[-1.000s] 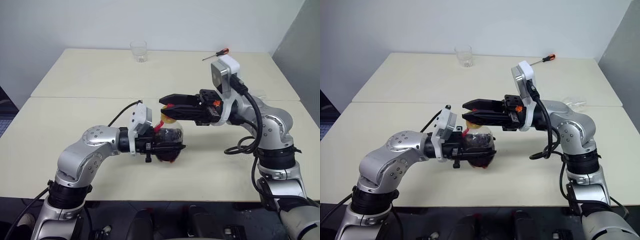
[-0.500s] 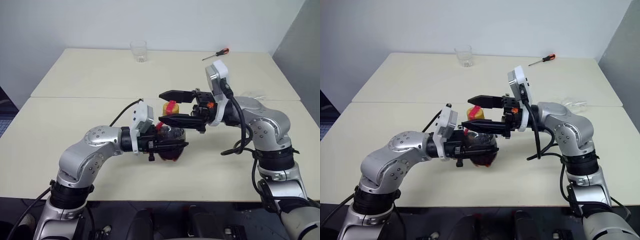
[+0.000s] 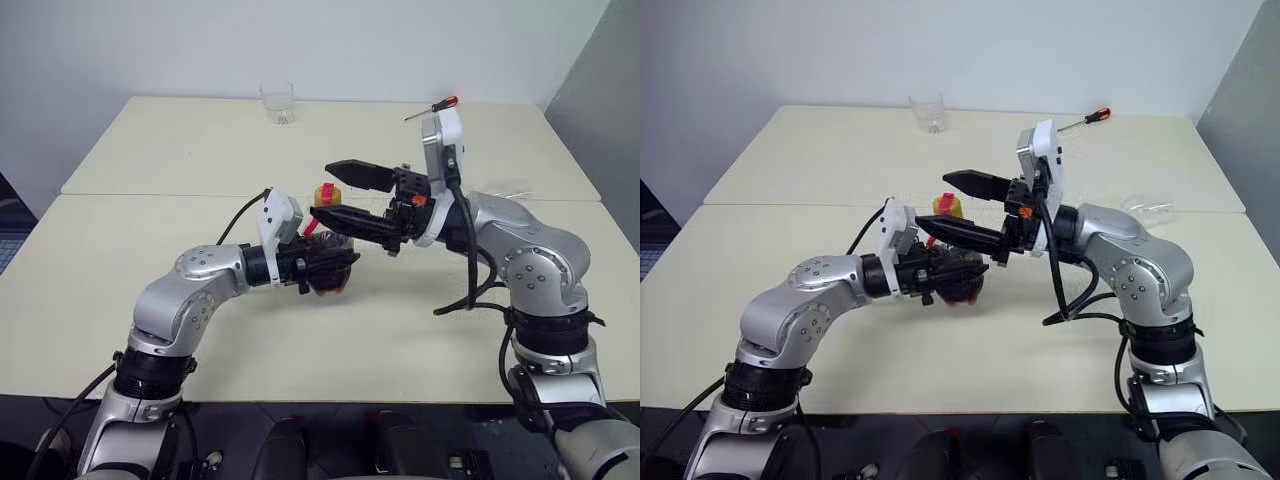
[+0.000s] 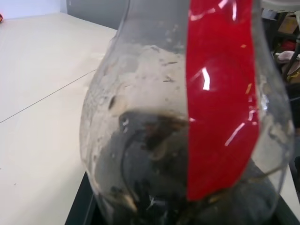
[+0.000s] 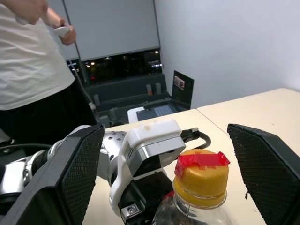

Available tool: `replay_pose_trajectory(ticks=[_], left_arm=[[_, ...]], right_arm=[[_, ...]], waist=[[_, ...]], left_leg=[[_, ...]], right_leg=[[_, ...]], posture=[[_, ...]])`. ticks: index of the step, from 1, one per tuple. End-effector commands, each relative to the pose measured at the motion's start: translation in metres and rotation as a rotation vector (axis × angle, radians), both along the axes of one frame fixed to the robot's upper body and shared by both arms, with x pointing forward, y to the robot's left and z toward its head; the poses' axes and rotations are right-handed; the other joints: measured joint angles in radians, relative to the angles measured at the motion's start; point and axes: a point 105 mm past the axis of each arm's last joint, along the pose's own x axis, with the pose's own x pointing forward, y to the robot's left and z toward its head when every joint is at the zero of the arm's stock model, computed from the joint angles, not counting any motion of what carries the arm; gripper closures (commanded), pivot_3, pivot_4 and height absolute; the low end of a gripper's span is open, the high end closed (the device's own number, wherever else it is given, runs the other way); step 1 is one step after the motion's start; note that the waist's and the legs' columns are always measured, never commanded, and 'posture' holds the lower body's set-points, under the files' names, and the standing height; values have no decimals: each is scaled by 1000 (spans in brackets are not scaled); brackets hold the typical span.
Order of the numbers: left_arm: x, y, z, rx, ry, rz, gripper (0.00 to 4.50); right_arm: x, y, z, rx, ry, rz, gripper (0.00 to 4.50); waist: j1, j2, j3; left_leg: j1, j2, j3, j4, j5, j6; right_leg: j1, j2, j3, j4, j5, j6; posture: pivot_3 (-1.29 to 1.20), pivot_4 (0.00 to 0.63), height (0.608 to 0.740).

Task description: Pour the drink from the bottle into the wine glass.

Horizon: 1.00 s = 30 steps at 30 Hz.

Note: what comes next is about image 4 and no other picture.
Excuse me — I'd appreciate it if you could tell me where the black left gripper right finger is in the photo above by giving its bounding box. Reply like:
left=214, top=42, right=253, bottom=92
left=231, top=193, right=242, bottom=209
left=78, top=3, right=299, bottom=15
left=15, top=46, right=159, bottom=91
left=271, top=195, right=300, bottom=225

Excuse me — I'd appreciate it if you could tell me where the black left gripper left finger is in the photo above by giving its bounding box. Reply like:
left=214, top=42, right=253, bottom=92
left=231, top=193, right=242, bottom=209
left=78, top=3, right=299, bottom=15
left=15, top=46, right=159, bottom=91
left=66, top=172, right=99, bottom=225

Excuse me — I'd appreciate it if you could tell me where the clear bottle with red label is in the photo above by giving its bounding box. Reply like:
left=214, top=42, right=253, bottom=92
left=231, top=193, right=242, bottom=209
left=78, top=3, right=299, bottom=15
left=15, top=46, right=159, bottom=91
left=79, top=0, right=296, bottom=225

